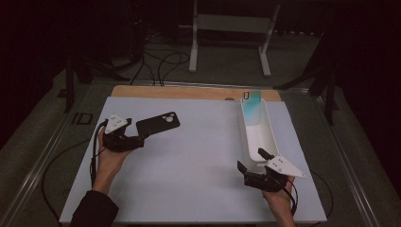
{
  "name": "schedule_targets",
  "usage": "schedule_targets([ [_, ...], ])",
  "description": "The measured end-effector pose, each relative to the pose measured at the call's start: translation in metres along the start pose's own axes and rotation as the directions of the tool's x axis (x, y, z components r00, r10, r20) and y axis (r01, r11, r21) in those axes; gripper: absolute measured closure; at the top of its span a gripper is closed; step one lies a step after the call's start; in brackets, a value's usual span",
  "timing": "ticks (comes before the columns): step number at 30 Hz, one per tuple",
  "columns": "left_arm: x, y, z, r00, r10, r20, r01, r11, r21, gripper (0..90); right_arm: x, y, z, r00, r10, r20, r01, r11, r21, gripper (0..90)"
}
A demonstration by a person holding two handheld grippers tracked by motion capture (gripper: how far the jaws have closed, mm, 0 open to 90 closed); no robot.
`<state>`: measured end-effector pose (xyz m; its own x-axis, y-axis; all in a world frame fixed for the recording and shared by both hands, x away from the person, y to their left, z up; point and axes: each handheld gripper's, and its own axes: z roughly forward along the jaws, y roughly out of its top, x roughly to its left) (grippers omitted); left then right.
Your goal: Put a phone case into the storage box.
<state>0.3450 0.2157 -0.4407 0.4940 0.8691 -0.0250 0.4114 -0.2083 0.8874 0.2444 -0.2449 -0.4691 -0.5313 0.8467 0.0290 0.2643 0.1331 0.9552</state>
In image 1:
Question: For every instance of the black stand legs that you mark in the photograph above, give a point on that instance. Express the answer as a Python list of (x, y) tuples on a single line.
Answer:
[(70, 91), (329, 101)]

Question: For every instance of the pink and blue phone case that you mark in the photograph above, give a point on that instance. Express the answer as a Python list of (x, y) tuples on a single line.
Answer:
[(252, 108)]

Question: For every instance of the metal floor rail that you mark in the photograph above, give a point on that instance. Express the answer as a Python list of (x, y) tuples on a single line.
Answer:
[(346, 164), (205, 84), (38, 164)]

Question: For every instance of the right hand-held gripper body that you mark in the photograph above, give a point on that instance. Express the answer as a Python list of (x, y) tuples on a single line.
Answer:
[(265, 183)]

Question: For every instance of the white plastic bin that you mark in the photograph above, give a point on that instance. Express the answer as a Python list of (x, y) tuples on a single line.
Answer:
[(257, 142)]

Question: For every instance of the black rectangular floor frame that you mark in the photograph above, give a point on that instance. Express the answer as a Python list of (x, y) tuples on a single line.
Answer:
[(74, 118)]

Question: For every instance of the person's left hand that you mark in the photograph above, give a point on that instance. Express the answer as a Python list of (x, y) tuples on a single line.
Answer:
[(110, 164)]

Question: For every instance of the white table board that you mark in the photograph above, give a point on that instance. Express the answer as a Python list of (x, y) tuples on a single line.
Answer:
[(195, 189)]

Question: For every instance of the black phone case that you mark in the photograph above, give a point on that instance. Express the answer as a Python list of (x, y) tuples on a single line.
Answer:
[(159, 124)]

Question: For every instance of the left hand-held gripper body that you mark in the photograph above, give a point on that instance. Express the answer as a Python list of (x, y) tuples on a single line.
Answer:
[(121, 142)]

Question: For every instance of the person's right hand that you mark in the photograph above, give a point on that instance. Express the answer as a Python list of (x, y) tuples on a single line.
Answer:
[(282, 201)]

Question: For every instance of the white metal stand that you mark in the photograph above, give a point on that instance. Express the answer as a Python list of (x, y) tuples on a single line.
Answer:
[(233, 23)]

